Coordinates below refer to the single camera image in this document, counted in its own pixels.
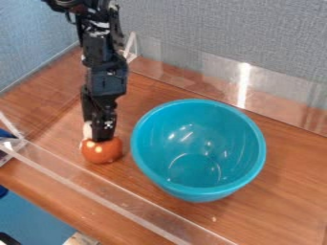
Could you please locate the clear acrylic corner bracket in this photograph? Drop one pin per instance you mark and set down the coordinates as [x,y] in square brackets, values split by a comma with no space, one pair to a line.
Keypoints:
[131,48]

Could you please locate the clear acrylic front barrier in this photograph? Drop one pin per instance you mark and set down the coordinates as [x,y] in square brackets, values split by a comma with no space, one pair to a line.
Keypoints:
[99,206]

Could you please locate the clear acrylic barrier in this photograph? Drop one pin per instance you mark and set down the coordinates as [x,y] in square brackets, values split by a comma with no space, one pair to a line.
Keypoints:
[99,206]
[20,62]
[271,94]

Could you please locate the clear acrylic left barrier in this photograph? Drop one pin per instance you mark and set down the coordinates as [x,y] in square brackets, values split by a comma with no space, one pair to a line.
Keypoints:
[20,62]

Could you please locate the clear acrylic back barrier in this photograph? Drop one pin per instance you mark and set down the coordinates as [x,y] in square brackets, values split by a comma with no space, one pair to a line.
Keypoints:
[271,94]

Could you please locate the brown white toy mushroom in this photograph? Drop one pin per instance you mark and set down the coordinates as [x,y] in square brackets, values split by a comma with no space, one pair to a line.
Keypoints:
[99,152]

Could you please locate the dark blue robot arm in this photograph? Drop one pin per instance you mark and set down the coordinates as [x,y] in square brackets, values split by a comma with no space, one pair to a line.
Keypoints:
[101,41]

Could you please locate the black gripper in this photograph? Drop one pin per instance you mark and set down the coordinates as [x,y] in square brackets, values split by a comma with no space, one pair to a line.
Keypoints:
[105,85]

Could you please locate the blue plastic bowl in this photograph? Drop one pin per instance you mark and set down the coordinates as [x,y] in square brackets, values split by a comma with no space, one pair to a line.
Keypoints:
[199,148]

